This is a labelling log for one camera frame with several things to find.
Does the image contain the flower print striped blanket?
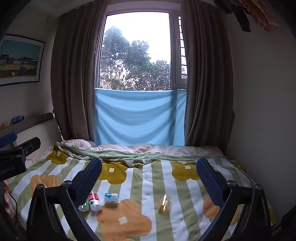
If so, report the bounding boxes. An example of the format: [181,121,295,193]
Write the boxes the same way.
[5,141,278,241]

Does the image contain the brown curtain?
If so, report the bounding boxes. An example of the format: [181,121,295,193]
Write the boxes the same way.
[50,0,108,142]
[180,0,236,148]

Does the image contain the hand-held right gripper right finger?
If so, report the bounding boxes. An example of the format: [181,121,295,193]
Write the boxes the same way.
[196,158,272,241]

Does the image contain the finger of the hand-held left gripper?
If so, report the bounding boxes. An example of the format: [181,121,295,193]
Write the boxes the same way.
[11,137,41,160]
[0,132,18,149]

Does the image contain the white bottle with blue label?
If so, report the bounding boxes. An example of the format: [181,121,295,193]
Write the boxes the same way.
[103,192,119,204]

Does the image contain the pink pillow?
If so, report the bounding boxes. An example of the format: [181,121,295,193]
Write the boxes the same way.
[65,138,96,149]

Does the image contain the pink duvet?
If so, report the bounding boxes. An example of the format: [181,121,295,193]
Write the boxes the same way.
[25,143,223,163]

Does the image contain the wooden headboard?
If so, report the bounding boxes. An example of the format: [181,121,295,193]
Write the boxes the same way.
[0,113,63,150]

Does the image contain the small clear green bottle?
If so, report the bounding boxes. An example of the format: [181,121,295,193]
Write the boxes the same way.
[78,199,90,212]

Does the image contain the window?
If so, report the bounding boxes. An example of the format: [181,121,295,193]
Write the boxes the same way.
[95,9,189,91]

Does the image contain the red label plastic bottle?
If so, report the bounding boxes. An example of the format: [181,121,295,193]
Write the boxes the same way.
[88,190,102,212]

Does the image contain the dark hanging garment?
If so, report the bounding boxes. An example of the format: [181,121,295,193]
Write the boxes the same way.
[213,0,252,33]

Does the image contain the framed wall picture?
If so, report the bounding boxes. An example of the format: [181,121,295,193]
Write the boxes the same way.
[0,34,46,87]

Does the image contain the light blue cloth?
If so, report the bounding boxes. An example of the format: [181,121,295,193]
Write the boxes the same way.
[94,89,187,147]

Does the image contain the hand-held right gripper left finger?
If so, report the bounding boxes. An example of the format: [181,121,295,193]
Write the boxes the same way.
[26,158,102,241]

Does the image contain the clear amber cup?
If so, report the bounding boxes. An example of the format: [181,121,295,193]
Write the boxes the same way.
[158,195,172,211]

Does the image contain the black cable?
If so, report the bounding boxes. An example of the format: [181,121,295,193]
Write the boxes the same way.
[4,185,18,224]

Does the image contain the orange hanging garment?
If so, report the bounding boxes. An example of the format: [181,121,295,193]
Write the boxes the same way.
[239,0,281,32]

